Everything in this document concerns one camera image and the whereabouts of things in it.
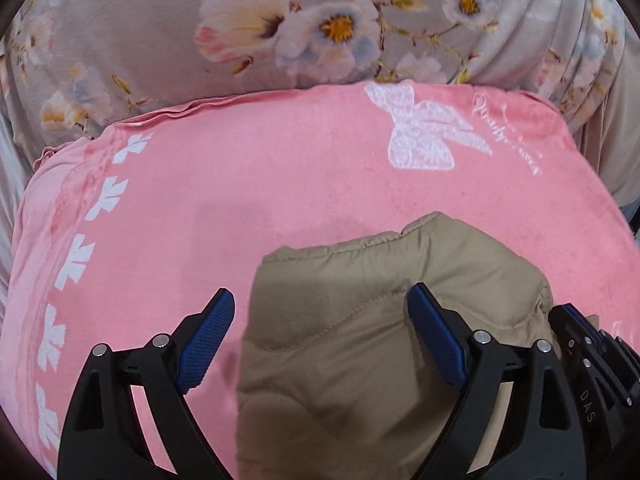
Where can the pink blanket with white bows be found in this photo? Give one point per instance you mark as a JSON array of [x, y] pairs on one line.
[[250, 185]]

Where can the khaki quilted jacket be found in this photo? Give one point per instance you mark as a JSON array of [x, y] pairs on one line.
[[350, 360]]

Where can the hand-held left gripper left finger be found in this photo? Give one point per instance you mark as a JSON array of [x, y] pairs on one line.
[[207, 340]]

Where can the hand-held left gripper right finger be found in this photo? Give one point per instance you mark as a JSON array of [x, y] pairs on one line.
[[440, 340]]

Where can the grey floral bed sheet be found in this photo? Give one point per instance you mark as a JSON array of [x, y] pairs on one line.
[[150, 35]]

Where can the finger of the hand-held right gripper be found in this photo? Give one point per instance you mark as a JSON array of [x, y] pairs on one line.
[[575, 345]]

